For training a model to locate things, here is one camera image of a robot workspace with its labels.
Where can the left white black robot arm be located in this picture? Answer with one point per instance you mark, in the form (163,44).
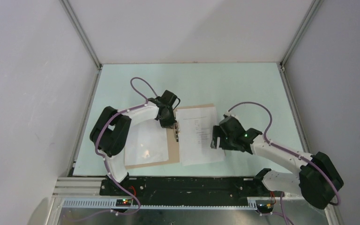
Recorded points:
(110,133)

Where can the left small circuit board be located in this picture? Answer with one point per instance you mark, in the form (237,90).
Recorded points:
(123,202)

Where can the small circuit board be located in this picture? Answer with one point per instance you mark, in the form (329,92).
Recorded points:
(264,208)
(123,202)

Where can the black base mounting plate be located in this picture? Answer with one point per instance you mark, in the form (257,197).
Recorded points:
(192,191)

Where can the right aluminium frame post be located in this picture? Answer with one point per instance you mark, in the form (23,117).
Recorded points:
(300,32)

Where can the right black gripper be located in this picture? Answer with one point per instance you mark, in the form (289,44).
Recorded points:
(218,132)

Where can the aluminium frame post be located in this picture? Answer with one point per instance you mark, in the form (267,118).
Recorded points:
(300,32)
(73,18)

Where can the white paper sheet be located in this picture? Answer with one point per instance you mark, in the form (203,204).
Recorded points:
(146,144)
(195,136)

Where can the white slotted cable duct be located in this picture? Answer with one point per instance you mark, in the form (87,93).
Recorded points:
(114,203)

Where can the tan cardboard folder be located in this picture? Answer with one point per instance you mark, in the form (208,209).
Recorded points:
(173,146)

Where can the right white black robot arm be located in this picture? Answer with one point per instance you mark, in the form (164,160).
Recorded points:
(314,177)

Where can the left aluminium frame post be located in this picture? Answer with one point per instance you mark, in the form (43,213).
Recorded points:
(73,18)

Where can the silver metal folder clip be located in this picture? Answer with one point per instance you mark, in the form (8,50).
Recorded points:
(176,131)

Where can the right small circuit board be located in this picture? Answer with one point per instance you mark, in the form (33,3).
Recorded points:
(264,208)

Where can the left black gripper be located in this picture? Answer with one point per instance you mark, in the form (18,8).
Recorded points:
(169,123)

